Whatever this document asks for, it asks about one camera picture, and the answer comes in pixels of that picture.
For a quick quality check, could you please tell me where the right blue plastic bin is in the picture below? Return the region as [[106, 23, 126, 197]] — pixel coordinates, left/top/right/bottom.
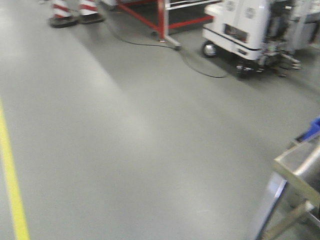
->
[[298, 116, 320, 142]]

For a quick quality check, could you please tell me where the black floor cable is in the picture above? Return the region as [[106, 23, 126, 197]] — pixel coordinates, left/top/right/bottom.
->
[[104, 22, 229, 79]]

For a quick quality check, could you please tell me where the right red white traffic cone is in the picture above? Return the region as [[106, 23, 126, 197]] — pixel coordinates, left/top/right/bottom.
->
[[78, 0, 105, 25]]

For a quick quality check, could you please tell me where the stainless steel rack frame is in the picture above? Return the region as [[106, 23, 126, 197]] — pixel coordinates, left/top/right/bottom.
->
[[245, 133, 320, 240]]

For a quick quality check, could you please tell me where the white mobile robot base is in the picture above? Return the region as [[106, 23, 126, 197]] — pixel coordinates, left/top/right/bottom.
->
[[201, 0, 301, 79]]

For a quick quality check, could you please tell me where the red metal cart frame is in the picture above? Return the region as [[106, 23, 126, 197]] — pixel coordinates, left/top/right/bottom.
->
[[101, 0, 219, 50]]

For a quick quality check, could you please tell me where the red white traffic cone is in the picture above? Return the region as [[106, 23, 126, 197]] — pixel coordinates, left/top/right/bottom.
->
[[78, 0, 105, 25], [48, 0, 78, 29]]

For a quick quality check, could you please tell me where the left red white traffic cone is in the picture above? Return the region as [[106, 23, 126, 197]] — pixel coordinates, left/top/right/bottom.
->
[[48, 0, 78, 29]]

